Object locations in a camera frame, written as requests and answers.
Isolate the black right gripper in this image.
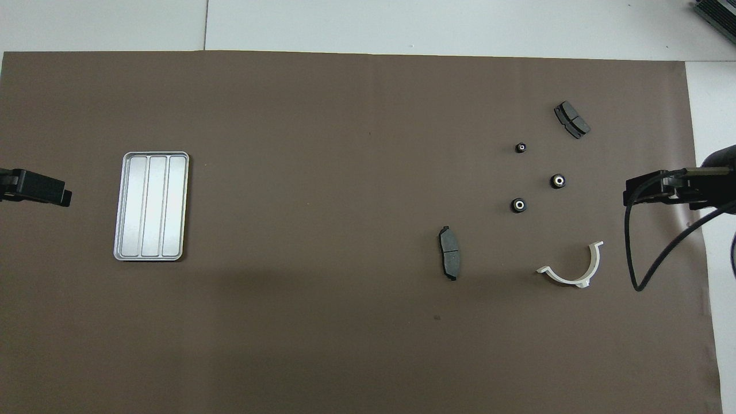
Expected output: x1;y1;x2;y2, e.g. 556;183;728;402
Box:
626;168;708;208

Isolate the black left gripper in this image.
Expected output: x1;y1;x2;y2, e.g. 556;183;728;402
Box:
0;168;72;208

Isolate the silver metal ribbed tray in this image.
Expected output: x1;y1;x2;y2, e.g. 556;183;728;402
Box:
113;151;190;262

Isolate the short dark brake pad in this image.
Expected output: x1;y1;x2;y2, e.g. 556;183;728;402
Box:
554;101;592;140

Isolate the long dark brake pad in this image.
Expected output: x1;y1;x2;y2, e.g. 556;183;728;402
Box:
438;225;461;282

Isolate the grey finned metal device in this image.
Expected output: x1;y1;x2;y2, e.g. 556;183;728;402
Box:
692;0;736;29

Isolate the brown paper table mat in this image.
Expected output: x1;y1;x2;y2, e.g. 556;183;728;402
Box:
0;51;724;414

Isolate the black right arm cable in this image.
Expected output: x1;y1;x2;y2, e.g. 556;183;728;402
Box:
624;168;736;292

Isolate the white plastic half-ring clamp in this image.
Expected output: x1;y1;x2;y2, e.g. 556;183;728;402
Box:
536;241;604;289

